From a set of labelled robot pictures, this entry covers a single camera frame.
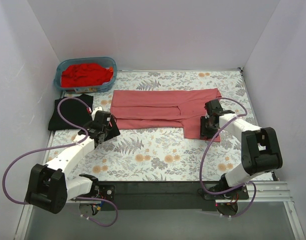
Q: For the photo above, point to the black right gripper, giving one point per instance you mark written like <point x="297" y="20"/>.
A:
<point x="205" y="127"/>

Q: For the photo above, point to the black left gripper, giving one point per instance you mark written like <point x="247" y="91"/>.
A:
<point x="113" y="127"/>

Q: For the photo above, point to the pink t shirt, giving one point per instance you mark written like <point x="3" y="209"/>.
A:
<point x="136" y="109"/>

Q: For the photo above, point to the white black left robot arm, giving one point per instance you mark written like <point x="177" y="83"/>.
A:
<point x="48" y="187"/>

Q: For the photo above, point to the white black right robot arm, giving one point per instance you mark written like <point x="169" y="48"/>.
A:
<point x="260" y="150"/>

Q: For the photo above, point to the folded black t shirt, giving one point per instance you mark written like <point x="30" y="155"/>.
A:
<point x="73" y="110"/>

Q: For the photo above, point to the teal plastic laundry basket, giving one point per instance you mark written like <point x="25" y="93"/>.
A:
<point x="103" y="61"/>

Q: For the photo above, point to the red t shirt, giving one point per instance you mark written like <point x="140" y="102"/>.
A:
<point x="86" y="75"/>

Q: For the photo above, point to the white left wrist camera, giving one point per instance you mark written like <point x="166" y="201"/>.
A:
<point x="92" y="112"/>

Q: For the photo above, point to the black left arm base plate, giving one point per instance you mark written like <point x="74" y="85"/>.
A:
<point x="104" y="192"/>

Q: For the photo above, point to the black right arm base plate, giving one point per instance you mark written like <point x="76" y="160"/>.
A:
<point x="239" y="193"/>

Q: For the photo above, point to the aluminium frame rail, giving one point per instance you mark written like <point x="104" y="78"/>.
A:
<point x="268" y="214"/>

